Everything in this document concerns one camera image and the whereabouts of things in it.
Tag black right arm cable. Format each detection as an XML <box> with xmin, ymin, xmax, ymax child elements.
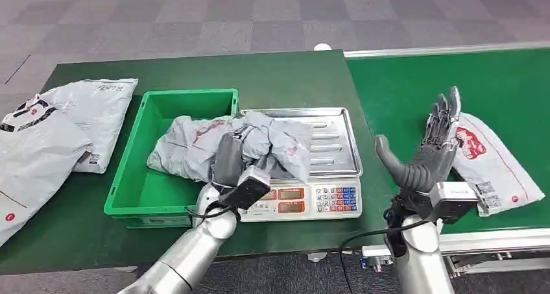
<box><xmin>339</xmin><ymin>220</ymin><xmax>431</xmax><ymax>294</ymax></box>

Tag silver conveyor frame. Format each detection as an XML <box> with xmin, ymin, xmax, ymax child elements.
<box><xmin>342</xmin><ymin>40</ymin><xmax>550</xmax><ymax>280</ymax></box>

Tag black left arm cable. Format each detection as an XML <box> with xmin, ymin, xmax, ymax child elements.
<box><xmin>185</xmin><ymin>201</ymin><xmax>243</xmax><ymax>223</ymax></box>

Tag electronic weighing scale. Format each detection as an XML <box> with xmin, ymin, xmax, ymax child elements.
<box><xmin>237</xmin><ymin>107</ymin><xmax>365</xmax><ymax>224</ymax></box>

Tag green conveyor belt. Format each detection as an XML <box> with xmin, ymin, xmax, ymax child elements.
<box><xmin>346</xmin><ymin>47</ymin><xmax>550</xmax><ymax>236</ymax></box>

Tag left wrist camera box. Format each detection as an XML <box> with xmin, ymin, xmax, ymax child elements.
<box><xmin>222</xmin><ymin>165</ymin><xmax>272</xmax><ymax>212</ymax></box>

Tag large grey parcel black logo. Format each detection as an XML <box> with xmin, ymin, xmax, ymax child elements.
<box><xmin>0</xmin><ymin>94</ymin><xmax>93</xmax><ymax>248</ymax></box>

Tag grey parcel with barcode label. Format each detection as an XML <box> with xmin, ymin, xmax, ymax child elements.
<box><xmin>42</xmin><ymin>77</ymin><xmax>139</xmax><ymax>175</ymax></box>

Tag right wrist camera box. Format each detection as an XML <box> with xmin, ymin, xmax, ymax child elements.
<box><xmin>426</xmin><ymin>180</ymin><xmax>479</xmax><ymax>225</ymax></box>

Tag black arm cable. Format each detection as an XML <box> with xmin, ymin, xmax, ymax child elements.
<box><xmin>339</xmin><ymin>220</ymin><xmax>431</xmax><ymax>294</ymax></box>
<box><xmin>185</xmin><ymin>201</ymin><xmax>243</xmax><ymax>223</ymax></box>

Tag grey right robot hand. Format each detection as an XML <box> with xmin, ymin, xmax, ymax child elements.
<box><xmin>374</xmin><ymin>85</ymin><xmax>463</xmax><ymax>199</ymax></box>

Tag grey parcel red print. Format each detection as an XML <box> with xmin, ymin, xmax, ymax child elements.
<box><xmin>450</xmin><ymin>112</ymin><xmax>547</xmax><ymax>218</ymax></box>

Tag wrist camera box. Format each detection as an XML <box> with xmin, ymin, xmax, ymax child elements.
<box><xmin>222</xmin><ymin>165</ymin><xmax>272</xmax><ymax>212</ymax></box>
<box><xmin>426</xmin><ymin>180</ymin><xmax>479</xmax><ymax>225</ymax></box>

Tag grey parcel bag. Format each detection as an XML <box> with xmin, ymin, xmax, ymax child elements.
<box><xmin>146</xmin><ymin>110</ymin><xmax>313</xmax><ymax>186</ymax></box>

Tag green plastic crate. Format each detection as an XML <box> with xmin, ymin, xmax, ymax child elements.
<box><xmin>103</xmin><ymin>88</ymin><xmax>240</xmax><ymax>230</ymax></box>

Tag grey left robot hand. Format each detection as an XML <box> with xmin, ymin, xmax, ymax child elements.
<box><xmin>212</xmin><ymin>125</ymin><xmax>270</xmax><ymax>191</ymax></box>

